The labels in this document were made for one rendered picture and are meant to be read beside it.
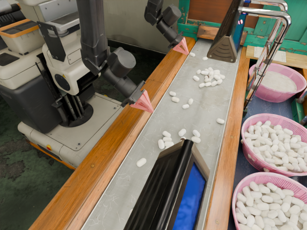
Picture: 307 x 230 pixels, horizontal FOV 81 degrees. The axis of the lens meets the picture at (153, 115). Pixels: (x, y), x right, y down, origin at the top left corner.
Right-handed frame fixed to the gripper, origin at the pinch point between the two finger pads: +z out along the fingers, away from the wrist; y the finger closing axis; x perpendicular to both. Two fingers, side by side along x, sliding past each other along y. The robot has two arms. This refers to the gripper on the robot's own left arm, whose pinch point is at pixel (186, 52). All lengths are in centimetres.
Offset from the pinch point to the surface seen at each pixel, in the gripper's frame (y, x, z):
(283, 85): 11, -23, 47
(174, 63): 3.0, 11.7, 0.7
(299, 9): 44, -41, 28
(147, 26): 131, 89, -37
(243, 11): -14.1, -32.3, -0.9
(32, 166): -63, 127, -19
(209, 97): -15.5, -2.0, 20.8
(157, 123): -40.3, 8.1, 8.3
